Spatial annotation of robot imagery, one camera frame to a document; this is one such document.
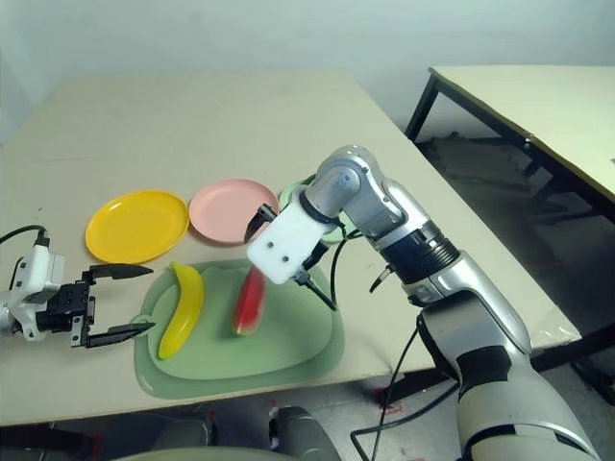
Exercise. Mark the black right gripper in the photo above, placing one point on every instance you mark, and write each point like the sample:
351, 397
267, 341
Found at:
316, 254

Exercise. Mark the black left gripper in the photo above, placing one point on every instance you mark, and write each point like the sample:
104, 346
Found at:
67, 309

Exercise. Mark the yellow toy banana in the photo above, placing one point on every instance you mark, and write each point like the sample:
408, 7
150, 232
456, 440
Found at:
185, 307

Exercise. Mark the toy watermelon slice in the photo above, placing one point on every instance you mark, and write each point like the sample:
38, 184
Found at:
250, 302

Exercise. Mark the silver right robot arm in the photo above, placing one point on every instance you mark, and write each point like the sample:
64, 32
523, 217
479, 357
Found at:
375, 192

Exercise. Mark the mint green plastic plate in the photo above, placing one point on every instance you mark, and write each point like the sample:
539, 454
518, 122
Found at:
287, 196

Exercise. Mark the pink plastic plate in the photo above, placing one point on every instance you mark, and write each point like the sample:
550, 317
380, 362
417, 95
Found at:
226, 211

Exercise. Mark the yellow plastic plate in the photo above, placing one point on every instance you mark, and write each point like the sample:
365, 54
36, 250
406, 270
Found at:
137, 228

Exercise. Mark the light green cutting board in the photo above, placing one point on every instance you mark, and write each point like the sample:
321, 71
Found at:
288, 336

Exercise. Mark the grey robot left leg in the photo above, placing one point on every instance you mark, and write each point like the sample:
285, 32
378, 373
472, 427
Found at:
185, 432

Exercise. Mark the black table leg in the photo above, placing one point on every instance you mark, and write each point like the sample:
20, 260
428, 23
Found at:
43, 439
423, 384

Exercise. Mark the pale robot torso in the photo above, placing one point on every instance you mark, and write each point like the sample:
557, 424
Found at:
192, 455

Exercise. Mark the dark robot right leg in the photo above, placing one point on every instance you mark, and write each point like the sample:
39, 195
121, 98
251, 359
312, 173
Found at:
302, 434

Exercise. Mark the clear plastic film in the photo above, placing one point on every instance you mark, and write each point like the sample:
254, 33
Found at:
557, 336

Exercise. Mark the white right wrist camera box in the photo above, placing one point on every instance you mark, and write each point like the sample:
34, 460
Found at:
283, 240

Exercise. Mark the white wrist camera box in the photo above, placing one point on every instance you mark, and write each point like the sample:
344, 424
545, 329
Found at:
36, 274
283, 240

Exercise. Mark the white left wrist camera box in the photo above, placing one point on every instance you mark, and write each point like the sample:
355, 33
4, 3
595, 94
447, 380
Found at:
36, 274

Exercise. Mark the cream side table black frame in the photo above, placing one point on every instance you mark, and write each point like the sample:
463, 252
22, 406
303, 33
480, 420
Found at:
528, 101

